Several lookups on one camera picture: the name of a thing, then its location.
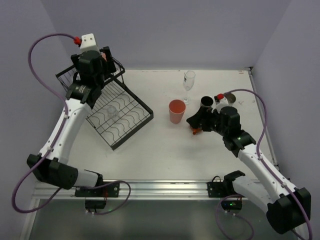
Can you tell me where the orange ceramic cup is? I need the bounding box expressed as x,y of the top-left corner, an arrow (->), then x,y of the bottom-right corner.
191,128 -> 202,135

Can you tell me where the pink ceramic mug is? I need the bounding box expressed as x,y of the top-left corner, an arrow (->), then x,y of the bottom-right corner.
100,51 -> 108,62

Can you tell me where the pink plastic cup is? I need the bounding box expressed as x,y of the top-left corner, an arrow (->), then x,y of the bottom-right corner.
168,99 -> 186,124

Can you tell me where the white and brown tumbler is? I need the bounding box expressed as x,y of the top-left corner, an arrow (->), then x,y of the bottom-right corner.
225,93 -> 237,107

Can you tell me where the clear champagne flute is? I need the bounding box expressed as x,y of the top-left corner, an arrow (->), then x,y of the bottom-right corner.
183,70 -> 196,105

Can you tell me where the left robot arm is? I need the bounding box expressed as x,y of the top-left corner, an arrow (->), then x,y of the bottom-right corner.
27,46 -> 116,190

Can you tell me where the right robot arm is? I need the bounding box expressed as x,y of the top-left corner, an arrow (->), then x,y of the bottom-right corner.
186,106 -> 311,234

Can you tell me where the clear faceted glass tumbler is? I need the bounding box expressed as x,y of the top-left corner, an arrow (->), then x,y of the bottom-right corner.
106,105 -> 119,119

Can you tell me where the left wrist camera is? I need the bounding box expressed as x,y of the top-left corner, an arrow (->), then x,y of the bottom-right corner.
79,33 -> 100,53

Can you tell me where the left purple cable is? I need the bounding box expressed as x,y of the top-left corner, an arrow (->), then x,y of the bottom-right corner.
11,33 -> 82,214

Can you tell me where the purple cable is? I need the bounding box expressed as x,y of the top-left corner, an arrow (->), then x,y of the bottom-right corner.
216,89 -> 314,240
11,33 -> 82,214

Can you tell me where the black wire dish rack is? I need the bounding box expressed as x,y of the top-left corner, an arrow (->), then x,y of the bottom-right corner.
55,56 -> 155,151

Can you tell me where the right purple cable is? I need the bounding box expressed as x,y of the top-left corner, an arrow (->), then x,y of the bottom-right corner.
216,89 -> 314,240

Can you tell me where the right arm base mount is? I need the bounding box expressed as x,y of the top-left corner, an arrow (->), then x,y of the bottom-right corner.
206,170 -> 245,212

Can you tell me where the aluminium mounting rail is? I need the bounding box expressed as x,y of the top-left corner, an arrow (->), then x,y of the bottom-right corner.
31,178 -> 295,201

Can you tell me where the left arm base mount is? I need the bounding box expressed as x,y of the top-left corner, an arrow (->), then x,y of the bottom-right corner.
73,170 -> 132,216

